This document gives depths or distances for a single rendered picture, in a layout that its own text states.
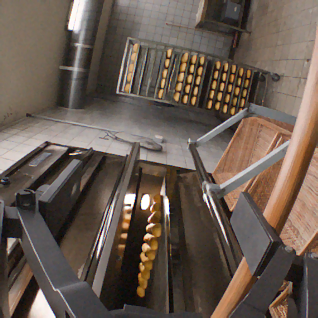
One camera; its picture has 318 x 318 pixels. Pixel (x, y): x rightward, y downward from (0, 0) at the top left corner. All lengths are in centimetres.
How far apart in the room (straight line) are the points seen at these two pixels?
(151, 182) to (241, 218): 171
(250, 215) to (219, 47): 523
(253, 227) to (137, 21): 523
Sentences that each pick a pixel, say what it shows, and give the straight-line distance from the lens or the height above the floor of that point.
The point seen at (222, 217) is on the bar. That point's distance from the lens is 58.
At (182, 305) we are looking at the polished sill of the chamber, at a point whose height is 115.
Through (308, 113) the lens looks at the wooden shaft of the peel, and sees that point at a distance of 28.
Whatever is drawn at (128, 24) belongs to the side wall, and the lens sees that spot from 536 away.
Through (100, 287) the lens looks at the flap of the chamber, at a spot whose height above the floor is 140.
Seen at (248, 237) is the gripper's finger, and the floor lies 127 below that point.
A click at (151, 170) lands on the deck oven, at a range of 186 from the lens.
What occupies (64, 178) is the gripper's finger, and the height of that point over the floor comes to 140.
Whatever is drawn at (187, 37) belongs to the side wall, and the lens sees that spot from 530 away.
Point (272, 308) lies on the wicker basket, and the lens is 94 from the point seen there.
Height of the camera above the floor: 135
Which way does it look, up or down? 4 degrees down
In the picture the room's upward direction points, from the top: 79 degrees counter-clockwise
